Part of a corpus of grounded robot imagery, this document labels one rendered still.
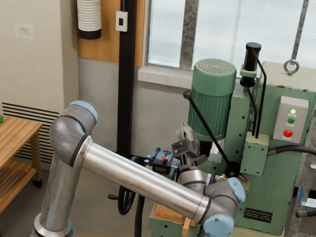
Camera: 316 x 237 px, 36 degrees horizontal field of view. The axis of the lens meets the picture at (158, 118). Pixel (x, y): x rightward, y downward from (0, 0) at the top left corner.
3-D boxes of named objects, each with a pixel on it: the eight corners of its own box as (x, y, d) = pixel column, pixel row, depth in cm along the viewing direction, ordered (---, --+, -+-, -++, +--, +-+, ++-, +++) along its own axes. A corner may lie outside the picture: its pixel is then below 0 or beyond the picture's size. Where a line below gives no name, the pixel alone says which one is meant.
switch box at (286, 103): (273, 131, 193) (281, 95, 185) (299, 136, 191) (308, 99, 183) (272, 139, 188) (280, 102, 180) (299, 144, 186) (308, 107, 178)
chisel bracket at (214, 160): (192, 164, 228) (194, 148, 224) (222, 170, 226) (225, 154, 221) (189, 173, 222) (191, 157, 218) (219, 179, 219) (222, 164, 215)
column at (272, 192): (238, 195, 240) (263, 59, 204) (284, 205, 236) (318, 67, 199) (232, 225, 221) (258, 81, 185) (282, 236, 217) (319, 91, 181)
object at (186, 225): (204, 162, 245) (205, 156, 242) (208, 163, 244) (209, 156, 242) (181, 235, 199) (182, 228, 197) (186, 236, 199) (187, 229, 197)
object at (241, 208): (230, 196, 214) (234, 174, 207) (246, 200, 212) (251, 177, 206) (227, 210, 206) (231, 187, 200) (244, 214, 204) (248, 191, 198)
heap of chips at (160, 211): (156, 202, 216) (157, 196, 214) (188, 209, 213) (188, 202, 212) (151, 216, 208) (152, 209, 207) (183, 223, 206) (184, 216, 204)
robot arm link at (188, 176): (209, 183, 179) (187, 191, 183) (207, 171, 181) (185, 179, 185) (197, 178, 172) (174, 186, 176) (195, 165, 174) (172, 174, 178)
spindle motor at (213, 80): (191, 118, 223) (198, 54, 207) (229, 125, 220) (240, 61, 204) (183, 138, 208) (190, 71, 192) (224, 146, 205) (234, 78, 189)
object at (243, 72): (239, 78, 202) (245, 39, 194) (258, 82, 201) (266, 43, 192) (237, 86, 196) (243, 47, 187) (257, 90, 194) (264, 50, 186)
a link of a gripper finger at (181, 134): (177, 118, 186) (180, 140, 182) (185, 123, 191) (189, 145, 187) (170, 122, 188) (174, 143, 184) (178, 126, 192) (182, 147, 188)
